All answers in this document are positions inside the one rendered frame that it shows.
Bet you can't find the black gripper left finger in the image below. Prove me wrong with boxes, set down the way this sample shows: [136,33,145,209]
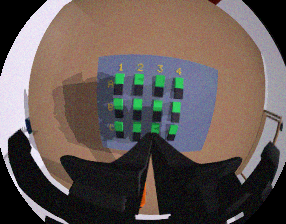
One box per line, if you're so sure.
[61,132,152,214]

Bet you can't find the blue-grey switch panel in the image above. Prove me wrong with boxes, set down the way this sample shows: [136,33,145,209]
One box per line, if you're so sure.
[96,53,217,152]

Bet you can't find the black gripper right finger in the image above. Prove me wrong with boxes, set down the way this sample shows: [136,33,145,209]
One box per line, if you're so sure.
[151,132,243,214]

